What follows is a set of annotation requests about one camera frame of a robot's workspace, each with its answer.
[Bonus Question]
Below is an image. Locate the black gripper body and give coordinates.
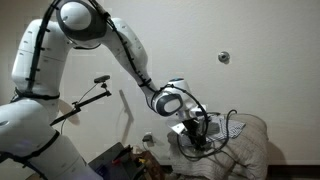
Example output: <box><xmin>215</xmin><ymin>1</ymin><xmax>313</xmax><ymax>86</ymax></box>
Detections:
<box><xmin>182</xmin><ymin>118</ymin><xmax>205</xmax><ymax>138</ymax></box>

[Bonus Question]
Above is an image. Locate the black power cable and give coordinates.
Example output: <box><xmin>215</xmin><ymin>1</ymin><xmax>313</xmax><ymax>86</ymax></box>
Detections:
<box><xmin>175</xmin><ymin>109</ymin><xmax>238</xmax><ymax>160</ymax></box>

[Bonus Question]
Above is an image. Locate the striped white grey cloth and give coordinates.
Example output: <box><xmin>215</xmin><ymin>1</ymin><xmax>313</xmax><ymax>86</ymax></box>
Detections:
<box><xmin>179</xmin><ymin>114</ymin><xmax>247</xmax><ymax>146</ymax></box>

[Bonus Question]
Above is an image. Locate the beige quilted blanket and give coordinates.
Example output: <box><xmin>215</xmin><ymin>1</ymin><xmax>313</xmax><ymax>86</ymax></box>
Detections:
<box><xmin>166</xmin><ymin>112</ymin><xmax>269</xmax><ymax>180</ymax></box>

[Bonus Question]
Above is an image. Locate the black flat equipment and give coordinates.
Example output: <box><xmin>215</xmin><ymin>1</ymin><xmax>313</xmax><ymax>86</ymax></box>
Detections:
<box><xmin>88</xmin><ymin>141</ymin><xmax>148</xmax><ymax>180</ymax></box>

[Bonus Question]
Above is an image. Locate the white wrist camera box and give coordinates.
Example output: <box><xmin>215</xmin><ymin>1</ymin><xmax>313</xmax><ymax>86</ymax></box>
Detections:
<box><xmin>166</xmin><ymin>120</ymin><xmax>186</xmax><ymax>136</ymax></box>

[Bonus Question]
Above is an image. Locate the grey wall power adapter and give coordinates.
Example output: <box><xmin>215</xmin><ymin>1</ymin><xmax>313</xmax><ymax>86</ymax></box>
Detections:
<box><xmin>142</xmin><ymin>132</ymin><xmax>156</xmax><ymax>148</ymax></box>

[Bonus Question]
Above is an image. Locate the round metal wall stopper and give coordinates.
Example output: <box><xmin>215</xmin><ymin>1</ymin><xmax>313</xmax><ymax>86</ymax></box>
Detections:
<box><xmin>217</xmin><ymin>50</ymin><xmax>231</xmax><ymax>65</ymax></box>

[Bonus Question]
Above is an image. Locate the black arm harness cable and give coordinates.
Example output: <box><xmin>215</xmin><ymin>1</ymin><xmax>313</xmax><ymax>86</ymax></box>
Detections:
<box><xmin>9</xmin><ymin>0</ymin><xmax>211</xmax><ymax>141</ymax></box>

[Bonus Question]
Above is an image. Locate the black camera on stand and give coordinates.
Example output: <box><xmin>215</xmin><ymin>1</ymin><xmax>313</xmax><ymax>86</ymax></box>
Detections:
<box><xmin>93</xmin><ymin>75</ymin><xmax>111</xmax><ymax>84</ymax></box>

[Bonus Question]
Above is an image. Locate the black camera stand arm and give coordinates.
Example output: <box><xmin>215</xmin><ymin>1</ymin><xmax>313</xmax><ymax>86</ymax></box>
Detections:
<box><xmin>49</xmin><ymin>83</ymin><xmax>113</xmax><ymax>127</ymax></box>

